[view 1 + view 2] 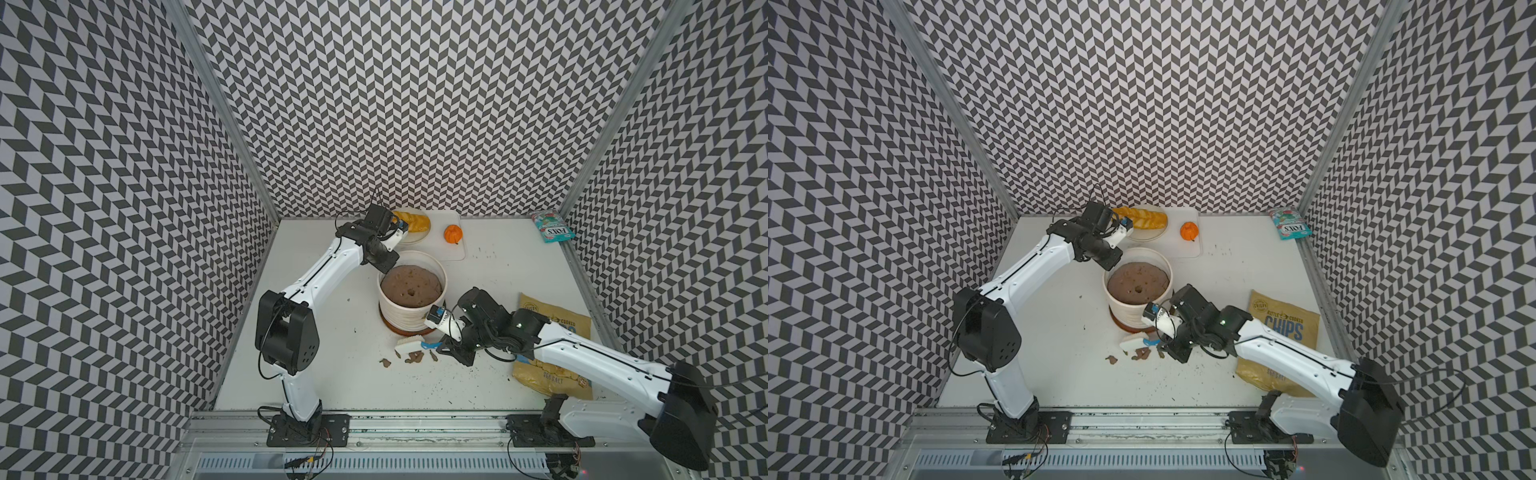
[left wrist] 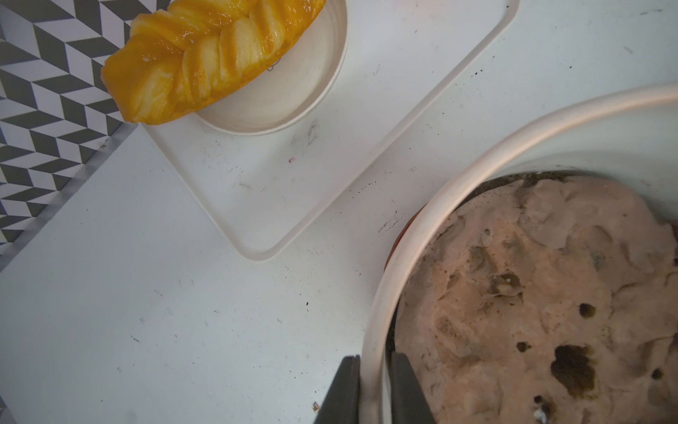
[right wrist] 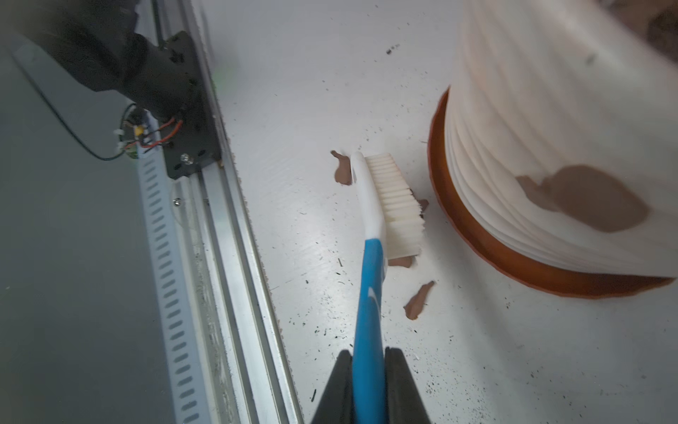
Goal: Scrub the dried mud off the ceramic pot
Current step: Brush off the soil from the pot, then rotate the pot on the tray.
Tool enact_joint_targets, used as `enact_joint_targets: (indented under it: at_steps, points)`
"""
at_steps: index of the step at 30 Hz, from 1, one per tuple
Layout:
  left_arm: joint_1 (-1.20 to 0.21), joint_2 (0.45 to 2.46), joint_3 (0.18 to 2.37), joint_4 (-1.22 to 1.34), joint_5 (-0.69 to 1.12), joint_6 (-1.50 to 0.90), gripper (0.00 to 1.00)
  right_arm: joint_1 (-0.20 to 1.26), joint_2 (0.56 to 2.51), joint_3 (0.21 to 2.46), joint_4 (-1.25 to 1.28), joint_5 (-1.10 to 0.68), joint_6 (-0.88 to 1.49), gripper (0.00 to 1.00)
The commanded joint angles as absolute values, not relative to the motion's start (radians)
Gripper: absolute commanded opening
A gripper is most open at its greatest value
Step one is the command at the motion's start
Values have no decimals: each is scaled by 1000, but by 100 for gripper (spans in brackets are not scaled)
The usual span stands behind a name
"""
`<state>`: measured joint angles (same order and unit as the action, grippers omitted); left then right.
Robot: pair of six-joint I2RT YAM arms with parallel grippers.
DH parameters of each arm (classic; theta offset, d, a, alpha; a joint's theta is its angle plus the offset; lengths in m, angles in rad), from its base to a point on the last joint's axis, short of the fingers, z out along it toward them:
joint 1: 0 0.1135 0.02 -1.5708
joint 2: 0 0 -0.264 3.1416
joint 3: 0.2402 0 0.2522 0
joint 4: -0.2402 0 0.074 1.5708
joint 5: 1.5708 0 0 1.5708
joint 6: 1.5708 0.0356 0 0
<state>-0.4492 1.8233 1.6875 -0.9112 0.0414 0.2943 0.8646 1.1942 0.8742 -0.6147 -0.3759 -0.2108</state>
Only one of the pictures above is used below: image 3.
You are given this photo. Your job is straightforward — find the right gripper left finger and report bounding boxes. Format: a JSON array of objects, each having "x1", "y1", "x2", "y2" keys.
[{"x1": 311, "y1": 350, "x2": 354, "y2": 424}]

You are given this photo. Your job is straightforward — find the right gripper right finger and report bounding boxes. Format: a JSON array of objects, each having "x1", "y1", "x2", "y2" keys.
[{"x1": 385, "y1": 347, "x2": 431, "y2": 424}]

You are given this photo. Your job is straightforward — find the blue white scrub brush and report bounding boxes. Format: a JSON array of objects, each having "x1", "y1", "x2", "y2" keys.
[{"x1": 351, "y1": 152, "x2": 425, "y2": 423}]

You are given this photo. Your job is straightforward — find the white ceramic pot with soil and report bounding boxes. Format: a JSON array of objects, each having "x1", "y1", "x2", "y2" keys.
[{"x1": 445, "y1": 1, "x2": 677, "y2": 277}]

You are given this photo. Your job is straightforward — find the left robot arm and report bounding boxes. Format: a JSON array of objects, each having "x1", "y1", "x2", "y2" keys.
[{"x1": 1, "y1": 1, "x2": 201, "y2": 119}]

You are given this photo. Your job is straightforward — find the mud flake on table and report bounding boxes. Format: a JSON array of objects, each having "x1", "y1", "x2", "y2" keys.
[{"x1": 388, "y1": 199, "x2": 429, "y2": 269}]

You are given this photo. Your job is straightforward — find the brown pot saucer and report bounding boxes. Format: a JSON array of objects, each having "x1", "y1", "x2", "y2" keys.
[{"x1": 427, "y1": 92, "x2": 675, "y2": 300}]

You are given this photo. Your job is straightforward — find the aluminium front rail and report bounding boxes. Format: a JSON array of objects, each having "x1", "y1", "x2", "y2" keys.
[{"x1": 137, "y1": 117, "x2": 303, "y2": 423}]

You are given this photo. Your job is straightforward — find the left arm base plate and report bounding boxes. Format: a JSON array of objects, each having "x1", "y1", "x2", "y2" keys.
[{"x1": 161, "y1": 31, "x2": 222, "y2": 179}]

